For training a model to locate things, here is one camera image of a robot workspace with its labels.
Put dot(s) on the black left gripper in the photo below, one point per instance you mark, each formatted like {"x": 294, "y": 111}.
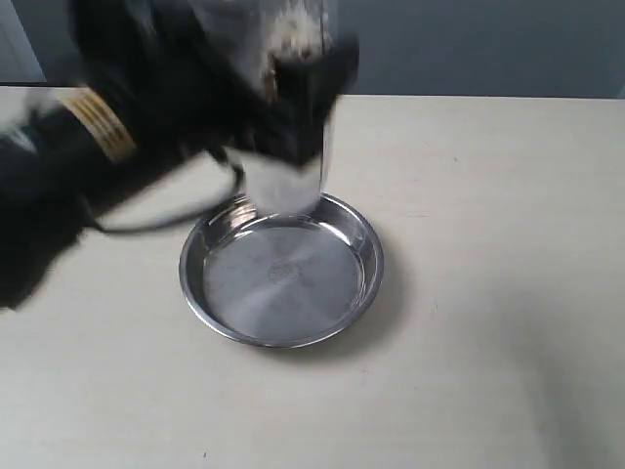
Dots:
{"x": 166, "y": 85}

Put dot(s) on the clear plastic shaker bottle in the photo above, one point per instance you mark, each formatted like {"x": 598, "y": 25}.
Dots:
{"x": 284, "y": 170}

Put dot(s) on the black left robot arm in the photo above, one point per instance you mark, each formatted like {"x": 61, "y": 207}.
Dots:
{"x": 41, "y": 216}

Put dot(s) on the round stainless steel tray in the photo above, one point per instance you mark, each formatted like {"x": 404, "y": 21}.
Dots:
{"x": 281, "y": 281}

